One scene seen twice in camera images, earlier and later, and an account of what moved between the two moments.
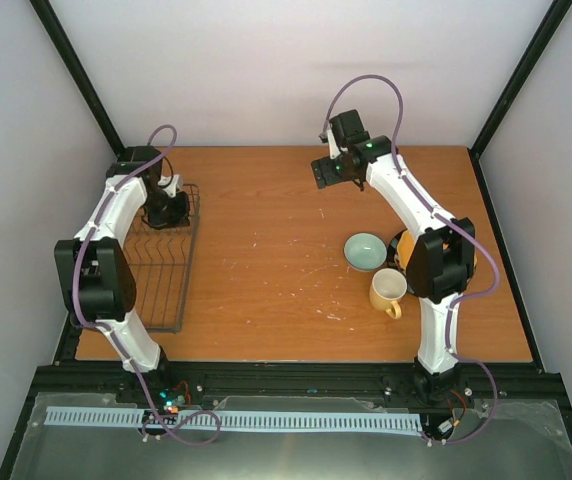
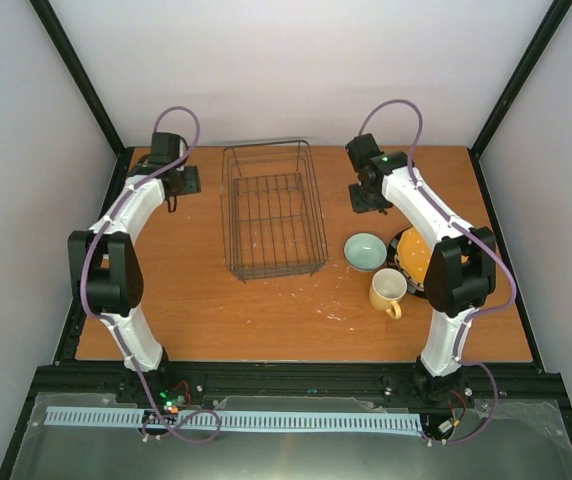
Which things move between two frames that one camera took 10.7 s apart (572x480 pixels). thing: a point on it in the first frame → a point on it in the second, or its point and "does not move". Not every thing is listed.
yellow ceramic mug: [387, 285] does not move
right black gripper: [323, 176] → [358, 206]
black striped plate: [392, 253] does not move
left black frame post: [51, 25] does not move
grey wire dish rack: [161, 260] → [272, 217]
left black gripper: [179, 219] → [190, 184]
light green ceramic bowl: [365, 251] does not move
